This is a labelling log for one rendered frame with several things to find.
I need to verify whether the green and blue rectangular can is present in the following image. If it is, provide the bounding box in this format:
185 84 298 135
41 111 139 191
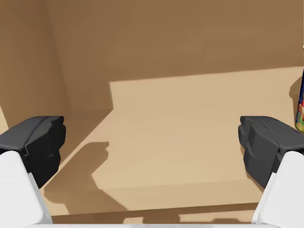
294 45 304 133

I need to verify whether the pale wooden shelf unit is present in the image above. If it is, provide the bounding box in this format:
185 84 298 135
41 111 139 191
0 0 304 225

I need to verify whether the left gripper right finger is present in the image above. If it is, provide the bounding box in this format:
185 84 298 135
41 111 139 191
237 115 304 225

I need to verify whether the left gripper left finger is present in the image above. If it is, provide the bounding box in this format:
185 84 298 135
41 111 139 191
0 115 67 225

